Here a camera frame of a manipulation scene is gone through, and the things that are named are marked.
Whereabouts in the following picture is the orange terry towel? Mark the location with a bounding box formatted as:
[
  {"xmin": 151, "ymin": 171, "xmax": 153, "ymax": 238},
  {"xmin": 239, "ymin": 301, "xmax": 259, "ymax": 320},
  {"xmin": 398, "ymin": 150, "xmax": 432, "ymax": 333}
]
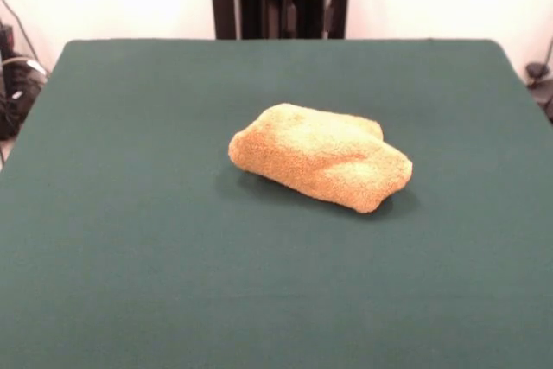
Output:
[{"xmin": 227, "ymin": 103, "xmax": 414, "ymax": 215}]

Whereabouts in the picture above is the black floor device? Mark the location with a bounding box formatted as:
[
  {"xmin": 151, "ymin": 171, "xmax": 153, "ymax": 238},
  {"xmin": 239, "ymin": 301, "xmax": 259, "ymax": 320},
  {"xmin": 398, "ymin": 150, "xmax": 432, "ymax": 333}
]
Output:
[{"xmin": 524, "ymin": 61, "xmax": 553, "ymax": 124}]

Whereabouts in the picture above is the dark green table cloth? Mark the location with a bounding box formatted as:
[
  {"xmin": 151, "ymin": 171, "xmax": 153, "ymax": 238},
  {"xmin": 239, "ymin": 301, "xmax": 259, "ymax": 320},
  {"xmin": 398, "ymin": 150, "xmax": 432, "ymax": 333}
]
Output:
[{"xmin": 0, "ymin": 38, "xmax": 553, "ymax": 369}]

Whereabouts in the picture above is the thin black cable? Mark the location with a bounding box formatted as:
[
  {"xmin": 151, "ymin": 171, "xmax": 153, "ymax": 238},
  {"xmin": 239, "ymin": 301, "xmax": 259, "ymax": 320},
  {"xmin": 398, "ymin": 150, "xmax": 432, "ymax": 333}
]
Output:
[{"xmin": 0, "ymin": 0, "xmax": 42, "ymax": 67}]

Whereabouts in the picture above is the black equipment with cables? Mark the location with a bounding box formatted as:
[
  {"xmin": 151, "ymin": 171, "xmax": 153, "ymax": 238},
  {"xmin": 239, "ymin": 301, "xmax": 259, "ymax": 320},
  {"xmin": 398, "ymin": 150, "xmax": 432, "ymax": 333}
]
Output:
[{"xmin": 0, "ymin": 22, "xmax": 47, "ymax": 141}]

